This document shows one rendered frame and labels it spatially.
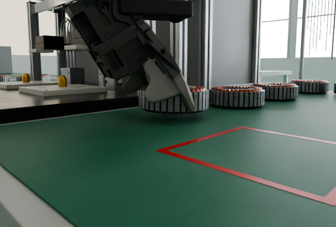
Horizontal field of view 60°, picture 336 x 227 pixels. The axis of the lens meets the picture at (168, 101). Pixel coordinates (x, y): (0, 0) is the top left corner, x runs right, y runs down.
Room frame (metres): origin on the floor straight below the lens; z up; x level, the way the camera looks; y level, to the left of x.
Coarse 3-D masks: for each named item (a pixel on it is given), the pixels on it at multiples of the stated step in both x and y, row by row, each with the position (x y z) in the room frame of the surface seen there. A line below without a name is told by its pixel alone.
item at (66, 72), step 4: (60, 68) 0.97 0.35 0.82; (64, 68) 0.95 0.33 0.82; (68, 68) 0.93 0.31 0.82; (72, 68) 0.93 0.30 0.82; (76, 68) 0.94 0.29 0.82; (80, 68) 0.95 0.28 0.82; (60, 72) 0.97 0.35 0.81; (64, 72) 0.95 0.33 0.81; (68, 72) 0.92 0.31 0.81; (72, 72) 0.93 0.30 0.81; (76, 72) 0.94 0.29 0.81; (80, 72) 0.95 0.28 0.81; (68, 76) 0.93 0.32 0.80; (72, 76) 0.93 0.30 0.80; (76, 76) 0.94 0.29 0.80; (80, 76) 0.95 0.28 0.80; (68, 80) 0.93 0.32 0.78; (72, 80) 0.93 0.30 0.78; (76, 80) 0.94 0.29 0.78; (80, 80) 0.94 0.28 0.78
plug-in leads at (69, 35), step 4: (68, 20) 0.97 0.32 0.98; (64, 24) 0.95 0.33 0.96; (68, 24) 0.94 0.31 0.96; (72, 24) 0.98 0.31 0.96; (60, 28) 0.97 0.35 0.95; (68, 28) 0.94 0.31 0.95; (60, 32) 0.97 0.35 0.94; (64, 32) 0.95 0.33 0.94; (68, 32) 0.94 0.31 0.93; (64, 36) 0.95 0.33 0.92; (68, 36) 0.93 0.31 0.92; (64, 40) 0.95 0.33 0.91; (68, 40) 0.93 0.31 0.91
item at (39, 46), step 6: (36, 36) 0.91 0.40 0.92; (42, 36) 0.87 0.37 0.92; (48, 36) 0.88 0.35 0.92; (54, 36) 0.89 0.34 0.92; (60, 36) 0.91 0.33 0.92; (36, 42) 0.91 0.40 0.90; (42, 42) 0.88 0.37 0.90; (48, 42) 0.88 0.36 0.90; (54, 42) 0.89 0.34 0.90; (60, 42) 0.91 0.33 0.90; (36, 48) 0.86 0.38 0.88; (42, 48) 0.88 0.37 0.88; (48, 48) 0.88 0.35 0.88; (54, 48) 0.89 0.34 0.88; (60, 48) 0.90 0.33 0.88; (66, 54) 0.98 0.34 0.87; (72, 54) 0.96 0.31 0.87; (66, 60) 0.98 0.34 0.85; (72, 60) 0.96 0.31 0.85; (72, 66) 0.96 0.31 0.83
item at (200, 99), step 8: (144, 88) 0.44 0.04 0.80; (192, 88) 0.43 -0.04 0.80; (200, 88) 0.44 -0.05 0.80; (176, 96) 0.41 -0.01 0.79; (192, 96) 0.42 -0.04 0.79; (200, 96) 0.43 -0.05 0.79; (144, 104) 0.43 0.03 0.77; (152, 104) 0.42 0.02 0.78; (160, 104) 0.42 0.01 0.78; (168, 104) 0.41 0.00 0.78; (176, 104) 0.41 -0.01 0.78; (184, 104) 0.41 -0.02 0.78; (200, 104) 0.43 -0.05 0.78; (160, 112) 0.42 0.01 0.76; (168, 112) 0.42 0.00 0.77; (176, 112) 0.42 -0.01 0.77; (184, 112) 0.42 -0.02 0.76; (192, 112) 0.42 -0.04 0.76
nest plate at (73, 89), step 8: (24, 88) 0.66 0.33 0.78; (32, 88) 0.64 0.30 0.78; (40, 88) 0.64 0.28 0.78; (48, 88) 0.64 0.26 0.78; (56, 88) 0.64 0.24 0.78; (64, 88) 0.64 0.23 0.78; (72, 88) 0.64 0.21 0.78; (80, 88) 0.64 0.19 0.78; (88, 88) 0.65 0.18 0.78; (96, 88) 0.67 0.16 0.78; (104, 88) 0.68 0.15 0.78
